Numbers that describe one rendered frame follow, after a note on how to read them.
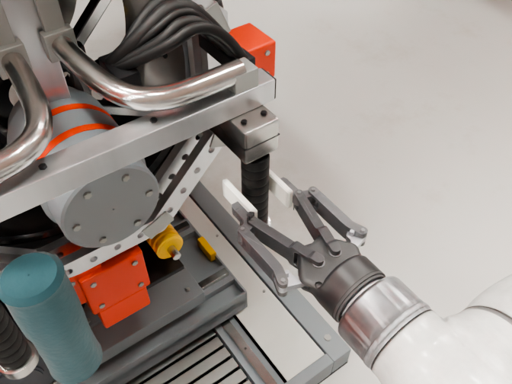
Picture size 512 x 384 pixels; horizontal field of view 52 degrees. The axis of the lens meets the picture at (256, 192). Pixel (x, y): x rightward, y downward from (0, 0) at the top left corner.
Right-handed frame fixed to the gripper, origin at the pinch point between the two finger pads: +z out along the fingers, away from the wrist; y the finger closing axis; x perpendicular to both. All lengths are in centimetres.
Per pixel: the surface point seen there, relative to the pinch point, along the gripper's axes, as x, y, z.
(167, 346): -69, -10, 23
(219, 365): -82, 0, 17
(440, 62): -83, 159, 79
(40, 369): -50, -36, 23
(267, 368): -76, 8, 7
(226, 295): -68, 9, 26
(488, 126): -83, 140, 38
